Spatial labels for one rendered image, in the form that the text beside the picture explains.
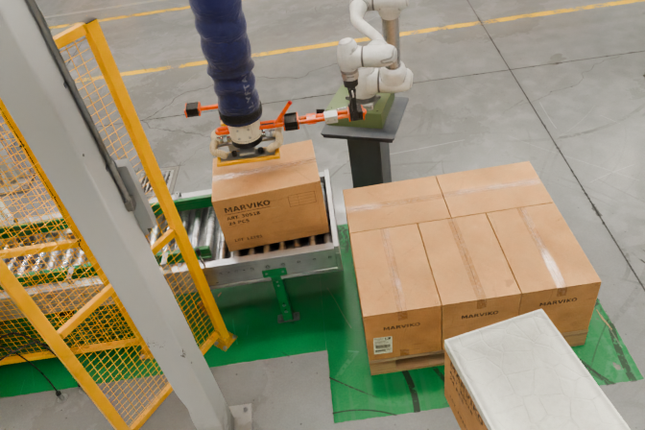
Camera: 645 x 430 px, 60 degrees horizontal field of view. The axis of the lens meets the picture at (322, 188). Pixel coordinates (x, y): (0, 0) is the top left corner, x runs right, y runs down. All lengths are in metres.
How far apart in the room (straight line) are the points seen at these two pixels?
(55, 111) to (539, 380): 1.77
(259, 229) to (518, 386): 1.69
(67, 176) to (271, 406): 1.91
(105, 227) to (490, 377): 1.42
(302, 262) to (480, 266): 0.97
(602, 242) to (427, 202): 1.26
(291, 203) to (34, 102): 1.69
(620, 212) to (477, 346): 2.34
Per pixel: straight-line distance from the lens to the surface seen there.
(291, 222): 3.17
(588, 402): 2.14
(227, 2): 2.60
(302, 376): 3.36
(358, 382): 3.30
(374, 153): 3.85
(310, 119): 2.96
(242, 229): 3.19
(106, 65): 2.39
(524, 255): 3.14
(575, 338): 3.44
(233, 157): 2.98
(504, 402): 2.09
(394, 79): 3.57
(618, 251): 4.04
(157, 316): 2.33
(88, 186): 1.90
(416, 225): 3.27
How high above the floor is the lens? 2.84
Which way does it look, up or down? 40 degrees down
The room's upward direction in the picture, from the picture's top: 10 degrees counter-clockwise
